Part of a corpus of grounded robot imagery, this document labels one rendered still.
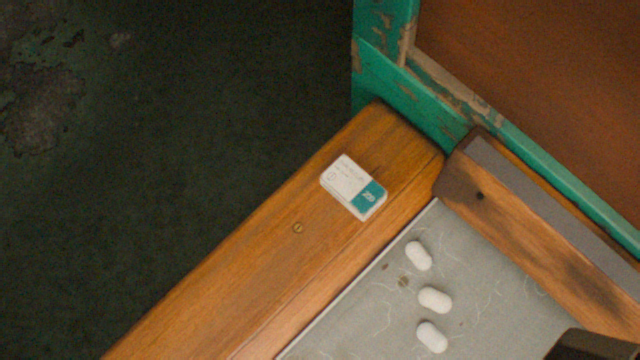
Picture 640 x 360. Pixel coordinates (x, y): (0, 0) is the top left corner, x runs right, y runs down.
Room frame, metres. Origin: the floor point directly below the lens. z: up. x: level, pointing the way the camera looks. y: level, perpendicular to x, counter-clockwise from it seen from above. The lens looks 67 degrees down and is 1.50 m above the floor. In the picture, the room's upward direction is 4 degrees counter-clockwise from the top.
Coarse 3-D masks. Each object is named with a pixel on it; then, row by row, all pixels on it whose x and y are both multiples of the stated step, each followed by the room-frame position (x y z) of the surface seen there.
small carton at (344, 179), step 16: (336, 160) 0.32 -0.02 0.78; (352, 160) 0.32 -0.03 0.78; (320, 176) 0.30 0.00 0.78; (336, 176) 0.30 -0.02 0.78; (352, 176) 0.30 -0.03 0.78; (368, 176) 0.30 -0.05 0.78; (336, 192) 0.29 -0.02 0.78; (352, 192) 0.28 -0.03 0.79; (368, 192) 0.28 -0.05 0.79; (384, 192) 0.28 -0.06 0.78; (352, 208) 0.27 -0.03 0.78; (368, 208) 0.27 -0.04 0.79
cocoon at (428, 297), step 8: (424, 288) 0.19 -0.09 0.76; (432, 288) 0.19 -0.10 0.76; (424, 296) 0.18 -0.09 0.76; (432, 296) 0.18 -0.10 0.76; (440, 296) 0.18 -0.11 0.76; (448, 296) 0.18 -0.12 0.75; (424, 304) 0.17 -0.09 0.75; (432, 304) 0.17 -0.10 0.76; (440, 304) 0.17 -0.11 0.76; (448, 304) 0.17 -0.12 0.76; (440, 312) 0.16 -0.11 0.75
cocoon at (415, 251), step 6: (408, 246) 0.23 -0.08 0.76; (414, 246) 0.23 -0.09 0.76; (420, 246) 0.23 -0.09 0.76; (408, 252) 0.23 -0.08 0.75; (414, 252) 0.23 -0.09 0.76; (420, 252) 0.23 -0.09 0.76; (426, 252) 0.23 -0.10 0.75; (414, 258) 0.22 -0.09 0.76; (420, 258) 0.22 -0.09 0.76; (426, 258) 0.22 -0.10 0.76; (414, 264) 0.22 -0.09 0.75; (420, 264) 0.21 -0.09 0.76; (426, 264) 0.21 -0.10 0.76
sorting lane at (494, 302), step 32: (416, 224) 0.26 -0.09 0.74; (448, 224) 0.26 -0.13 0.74; (384, 256) 0.23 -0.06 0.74; (448, 256) 0.22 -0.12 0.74; (480, 256) 0.22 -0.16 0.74; (352, 288) 0.20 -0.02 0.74; (384, 288) 0.20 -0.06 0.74; (416, 288) 0.19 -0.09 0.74; (448, 288) 0.19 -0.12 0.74; (480, 288) 0.19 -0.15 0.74; (512, 288) 0.18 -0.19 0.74; (320, 320) 0.17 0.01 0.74; (352, 320) 0.17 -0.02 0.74; (384, 320) 0.16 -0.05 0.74; (416, 320) 0.16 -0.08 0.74; (448, 320) 0.16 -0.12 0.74; (480, 320) 0.16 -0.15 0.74; (512, 320) 0.15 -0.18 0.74; (544, 320) 0.15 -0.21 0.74; (576, 320) 0.14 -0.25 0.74; (288, 352) 0.14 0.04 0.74; (320, 352) 0.14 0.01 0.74; (352, 352) 0.13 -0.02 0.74; (384, 352) 0.13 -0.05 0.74; (416, 352) 0.13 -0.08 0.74; (448, 352) 0.13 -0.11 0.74; (480, 352) 0.12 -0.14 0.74; (512, 352) 0.12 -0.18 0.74; (544, 352) 0.12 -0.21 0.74
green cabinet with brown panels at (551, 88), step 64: (384, 0) 0.41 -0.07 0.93; (448, 0) 0.37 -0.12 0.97; (512, 0) 0.33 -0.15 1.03; (576, 0) 0.30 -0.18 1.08; (448, 64) 0.36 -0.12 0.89; (512, 64) 0.32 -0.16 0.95; (576, 64) 0.28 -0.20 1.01; (512, 128) 0.30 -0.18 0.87; (576, 128) 0.26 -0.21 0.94; (576, 192) 0.23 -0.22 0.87
